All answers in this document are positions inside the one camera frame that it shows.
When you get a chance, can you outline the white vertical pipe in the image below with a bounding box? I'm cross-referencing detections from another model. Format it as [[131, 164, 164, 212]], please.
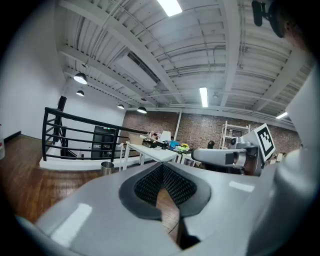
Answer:
[[174, 111, 183, 142]]

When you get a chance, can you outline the white shelf rack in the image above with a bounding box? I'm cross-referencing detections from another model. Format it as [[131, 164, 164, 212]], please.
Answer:
[[219, 120, 251, 150]]

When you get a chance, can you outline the cardboard box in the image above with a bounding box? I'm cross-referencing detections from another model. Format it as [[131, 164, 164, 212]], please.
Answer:
[[128, 134, 146, 146]]

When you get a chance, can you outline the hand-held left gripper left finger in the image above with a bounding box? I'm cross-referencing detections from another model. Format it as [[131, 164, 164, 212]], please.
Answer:
[[34, 162, 181, 256]]

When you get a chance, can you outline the person's face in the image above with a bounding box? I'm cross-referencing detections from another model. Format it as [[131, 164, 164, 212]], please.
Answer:
[[283, 14, 310, 51]]

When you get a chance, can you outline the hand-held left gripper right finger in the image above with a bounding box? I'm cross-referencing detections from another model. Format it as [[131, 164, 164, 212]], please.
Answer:
[[162, 162, 276, 253]]

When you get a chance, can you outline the black cabinet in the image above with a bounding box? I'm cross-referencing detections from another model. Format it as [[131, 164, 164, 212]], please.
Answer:
[[90, 125, 120, 160]]

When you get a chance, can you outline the white table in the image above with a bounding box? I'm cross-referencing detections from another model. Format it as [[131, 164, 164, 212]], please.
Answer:
[[122, 141, 179, 172]]

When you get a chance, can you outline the black wall speaker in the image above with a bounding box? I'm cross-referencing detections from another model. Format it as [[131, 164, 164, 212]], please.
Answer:
[[57, 95, 68, 112]]

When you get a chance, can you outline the white ceiling air conditioner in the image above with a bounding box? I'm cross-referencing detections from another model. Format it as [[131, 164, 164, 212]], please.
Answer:
[[115, 51, 161, 90]]

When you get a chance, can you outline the black head-worn camera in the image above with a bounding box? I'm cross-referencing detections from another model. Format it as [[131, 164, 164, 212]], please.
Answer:
[[251, 0, 287, 39]]

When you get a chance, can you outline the silver metal trash can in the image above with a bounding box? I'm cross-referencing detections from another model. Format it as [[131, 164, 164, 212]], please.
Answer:
[[100, 161, 115, 177]]

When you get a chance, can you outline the black metal railing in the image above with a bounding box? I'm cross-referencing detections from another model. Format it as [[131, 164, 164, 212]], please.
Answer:
[[41, 106, 151, 163]]

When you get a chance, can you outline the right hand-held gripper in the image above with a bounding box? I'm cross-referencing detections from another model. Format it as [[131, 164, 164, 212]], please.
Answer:
[[191, 123, 277, 166]]

